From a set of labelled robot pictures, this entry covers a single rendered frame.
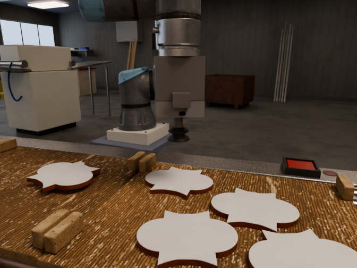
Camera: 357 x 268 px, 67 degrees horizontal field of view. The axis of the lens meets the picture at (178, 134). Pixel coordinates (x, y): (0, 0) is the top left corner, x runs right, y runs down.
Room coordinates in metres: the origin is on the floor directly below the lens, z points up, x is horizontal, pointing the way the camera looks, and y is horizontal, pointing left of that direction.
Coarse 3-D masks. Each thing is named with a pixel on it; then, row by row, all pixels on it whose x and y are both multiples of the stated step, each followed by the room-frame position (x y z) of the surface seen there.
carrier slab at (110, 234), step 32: (128, 192) 0.45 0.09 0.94; (224, 192) 0.45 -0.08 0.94; (288, 192) 0.45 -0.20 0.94; (320, 192) 0.45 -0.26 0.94; (96, 224) 0.35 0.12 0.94; (128, 224) 0.35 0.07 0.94; (320, 224) 0.35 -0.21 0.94; (352, 224) 0.35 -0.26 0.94; (64, 256) 0.29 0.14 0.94; (96, 256) 0.29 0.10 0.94; (128, 256) 0.29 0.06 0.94
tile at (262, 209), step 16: (240, 192) 0.44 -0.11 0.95; (256, 192) 0.44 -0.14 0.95; (224, 208) 0.38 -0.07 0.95; (240, 208) 0.38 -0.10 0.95; (256, 208) 0.38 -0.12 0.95; (272, 208) 0.38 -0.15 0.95; (288, 208) 0.38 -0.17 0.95; (240, 224) 0.35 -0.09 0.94; (256, 224) 0.34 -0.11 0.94; (272, 224) 0.34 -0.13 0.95; (288, 224) 0.35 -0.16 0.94
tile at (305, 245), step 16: (272, 240) 0.30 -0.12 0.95; (288, 240) 0.30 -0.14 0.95; (304, 240) 0.30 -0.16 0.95; (320, 240) 0.30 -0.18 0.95; (256, 256) 0.27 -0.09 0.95; (272, 256) 0.27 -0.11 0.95; (288, 256) 0.27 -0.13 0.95; (304, 256) 0.27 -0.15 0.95; (320, 256) 0.27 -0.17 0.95; (336, 256) 0.27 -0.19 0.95; (352, 256) 0.27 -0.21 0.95
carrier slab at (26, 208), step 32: (0, 160) 0.62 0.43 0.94; (32, 160) 0.62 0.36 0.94; (64, 160) 0.62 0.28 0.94; (96, 160) 0.62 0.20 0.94; (0, 192) 0.45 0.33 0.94; (32, 192) 0.45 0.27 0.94; (64, 192) 0.45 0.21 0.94; (96, 192) 0.45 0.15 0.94; (0, 224) 0.35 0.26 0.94; (32, 224) 0.35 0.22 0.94; (32, 256) 0.29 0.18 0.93
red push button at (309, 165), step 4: (288, 160) 0.64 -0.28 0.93; (292, 160) 0.64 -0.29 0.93; (288, 164) 0.61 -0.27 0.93; (292, 164) 0.61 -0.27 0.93; (296, 164) 0.61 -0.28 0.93; (300, 164) 0.61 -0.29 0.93; (304, 164) 0.61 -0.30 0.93; (308, 164) 0.61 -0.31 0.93; (312, 164) 0.61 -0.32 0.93; (300, 168) 0.59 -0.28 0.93; (304, 168) 0.59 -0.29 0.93; (308, 168) 0.59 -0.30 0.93; (312, 168) 0.59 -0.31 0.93
